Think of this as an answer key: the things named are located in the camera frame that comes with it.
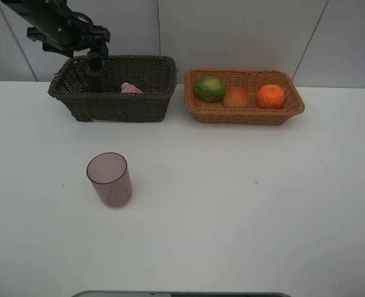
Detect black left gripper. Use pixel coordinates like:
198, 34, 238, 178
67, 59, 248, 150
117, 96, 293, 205
27, 12, 111, 59

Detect dark brown wicker basket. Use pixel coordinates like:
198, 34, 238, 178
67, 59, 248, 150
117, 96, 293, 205
48, 55, 177, 123

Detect dark green pump bottle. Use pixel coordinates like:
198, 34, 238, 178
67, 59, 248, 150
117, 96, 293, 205
87, 51, 106, 93

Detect red yellow peach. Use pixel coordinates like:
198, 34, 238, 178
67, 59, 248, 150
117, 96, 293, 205
223, 87, 251, 108

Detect translucent pink plastic cup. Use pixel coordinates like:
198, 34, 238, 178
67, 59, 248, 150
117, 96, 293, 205
86, 152, 132, 208

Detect orange mandarin fruit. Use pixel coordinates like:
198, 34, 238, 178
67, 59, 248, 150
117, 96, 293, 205
256, 84, 286, 110

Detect pink lotion bottle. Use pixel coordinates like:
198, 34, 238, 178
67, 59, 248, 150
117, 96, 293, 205
121, 82, 143, 94

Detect green lime fruit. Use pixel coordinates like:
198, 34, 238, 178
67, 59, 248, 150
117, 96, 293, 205
194, 76, 225, 103

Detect light brown wicker basket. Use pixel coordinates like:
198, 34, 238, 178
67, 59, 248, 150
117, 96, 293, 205
184, 68, 305, 126

